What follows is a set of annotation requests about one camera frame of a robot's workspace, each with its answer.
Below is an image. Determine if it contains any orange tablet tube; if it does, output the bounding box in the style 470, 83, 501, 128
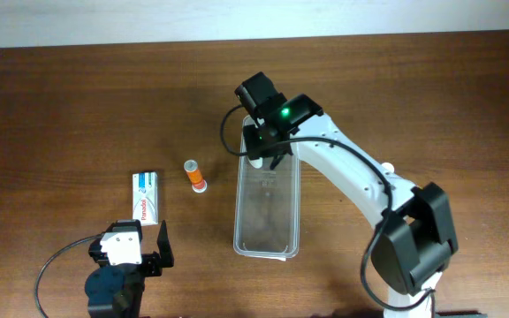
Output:
184, 159, 208, 193

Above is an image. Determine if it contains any white Panadol box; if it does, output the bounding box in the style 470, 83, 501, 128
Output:
132, 171, 159, 226

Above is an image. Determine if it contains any white plastic bottle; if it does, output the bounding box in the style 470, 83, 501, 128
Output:
248, 157, 263, 169

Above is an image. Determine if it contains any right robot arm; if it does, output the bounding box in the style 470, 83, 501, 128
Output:
234, 72, 459, 317

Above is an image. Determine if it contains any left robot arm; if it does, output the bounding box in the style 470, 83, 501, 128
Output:
85, 219, 174, 318

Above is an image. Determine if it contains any clear plastic container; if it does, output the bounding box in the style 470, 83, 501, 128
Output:
232, 114, 302, 261

